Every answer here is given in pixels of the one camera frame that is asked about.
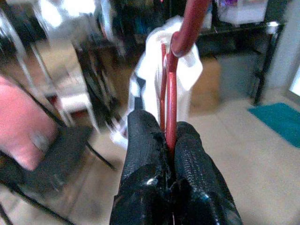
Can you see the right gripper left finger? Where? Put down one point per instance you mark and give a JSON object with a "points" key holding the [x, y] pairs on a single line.
{"points": [[143, 175]]}

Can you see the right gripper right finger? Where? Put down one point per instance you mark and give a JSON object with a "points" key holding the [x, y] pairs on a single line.
{"points": [[199, 187]]}

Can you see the red clothes hanger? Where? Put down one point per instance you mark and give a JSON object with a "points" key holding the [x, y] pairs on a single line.
{"points": [[171, 105]]}

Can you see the white shirt black lettering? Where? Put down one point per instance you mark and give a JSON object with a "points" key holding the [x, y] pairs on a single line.
{"points": [[150, 77]]}

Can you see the black chair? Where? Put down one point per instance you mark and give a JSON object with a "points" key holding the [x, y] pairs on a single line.
{"points": [[58, 154]]}

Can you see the brown cardboard box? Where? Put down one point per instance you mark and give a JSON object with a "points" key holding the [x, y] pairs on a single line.
{"points": [[206, 89]]}

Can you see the teal floor mat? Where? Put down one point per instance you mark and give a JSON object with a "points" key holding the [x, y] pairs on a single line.
{"points": [[279, 122]]}

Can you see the pink cushion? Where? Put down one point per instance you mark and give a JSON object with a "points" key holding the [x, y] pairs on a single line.
{"points": [[21, 122]]}

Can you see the white box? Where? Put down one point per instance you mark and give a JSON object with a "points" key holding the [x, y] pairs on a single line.
{"points": [[243, 11]]}

